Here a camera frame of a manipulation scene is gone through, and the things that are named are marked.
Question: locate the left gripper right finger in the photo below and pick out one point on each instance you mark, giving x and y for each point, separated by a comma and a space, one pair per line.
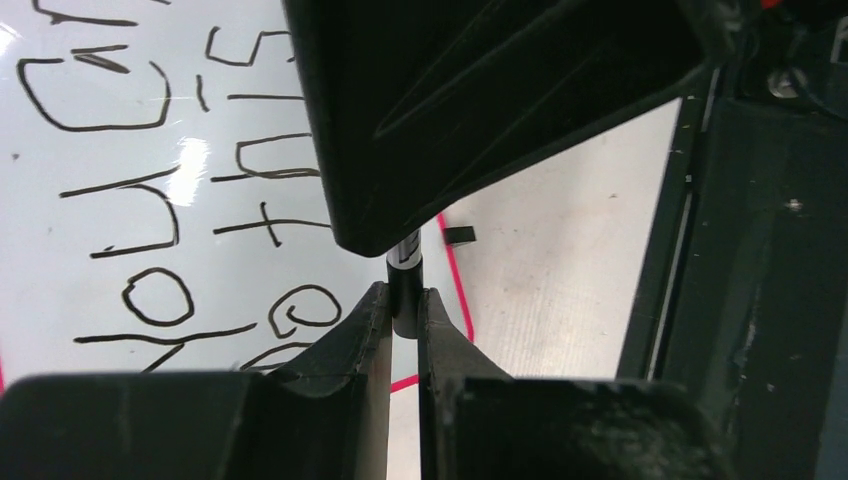
479, 422

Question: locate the black marker cap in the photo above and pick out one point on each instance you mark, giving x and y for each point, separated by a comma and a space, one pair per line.
405, 289

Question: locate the black and white marker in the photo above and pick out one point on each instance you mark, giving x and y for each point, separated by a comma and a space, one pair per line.
406, 256

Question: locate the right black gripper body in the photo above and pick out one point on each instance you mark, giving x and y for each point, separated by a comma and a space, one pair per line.
783, 54

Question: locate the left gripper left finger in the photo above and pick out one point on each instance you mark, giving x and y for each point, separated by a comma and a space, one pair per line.
322, 415

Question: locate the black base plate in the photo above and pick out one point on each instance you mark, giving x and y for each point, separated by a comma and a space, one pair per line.
742, 297

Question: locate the red framed whiteboard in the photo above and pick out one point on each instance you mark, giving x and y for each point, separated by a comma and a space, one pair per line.
161, 206

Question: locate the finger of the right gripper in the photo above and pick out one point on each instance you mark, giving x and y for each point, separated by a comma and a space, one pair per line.
415, 104

